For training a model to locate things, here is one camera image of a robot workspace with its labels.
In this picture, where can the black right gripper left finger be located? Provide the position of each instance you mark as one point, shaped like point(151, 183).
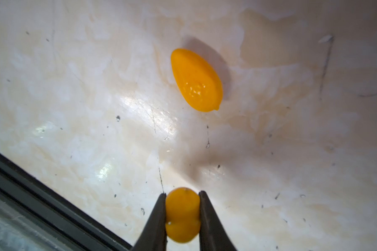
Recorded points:
point(153, 236)

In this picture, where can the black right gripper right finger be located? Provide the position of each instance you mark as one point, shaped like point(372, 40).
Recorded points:
point(212, 234)

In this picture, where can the black base frame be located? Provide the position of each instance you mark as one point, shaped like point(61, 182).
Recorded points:
point(39, 209)

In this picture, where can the yellow kumquat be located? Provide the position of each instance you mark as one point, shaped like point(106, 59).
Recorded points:
point(197, 81)
point(183, 222)

